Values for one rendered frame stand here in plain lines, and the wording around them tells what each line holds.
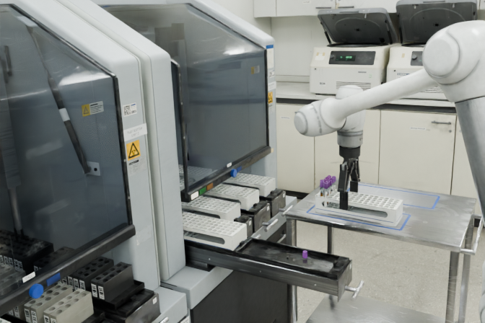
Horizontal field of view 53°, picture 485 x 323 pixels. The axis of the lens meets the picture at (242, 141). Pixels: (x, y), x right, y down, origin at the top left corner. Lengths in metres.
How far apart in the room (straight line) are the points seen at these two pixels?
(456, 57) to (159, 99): 0.79
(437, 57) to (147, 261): 0.96
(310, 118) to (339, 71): 2.22
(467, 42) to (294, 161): 2.98
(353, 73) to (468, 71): 2.58
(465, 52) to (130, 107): 0.83
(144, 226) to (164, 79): 0.43
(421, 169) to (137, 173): 2.68
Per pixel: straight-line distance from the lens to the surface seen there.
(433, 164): 3.73
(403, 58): 3.68
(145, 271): 1.51
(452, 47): 1.17
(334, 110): 1.54
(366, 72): 3.70
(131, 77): 1.35
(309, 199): 1.96
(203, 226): 1.66
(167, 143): 1.49
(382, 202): 1.79
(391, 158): 3.78
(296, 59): 4.55
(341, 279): 1.47
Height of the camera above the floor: 1.55
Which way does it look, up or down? 15 degrees down
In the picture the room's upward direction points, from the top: 2 degrees counter-clockwise
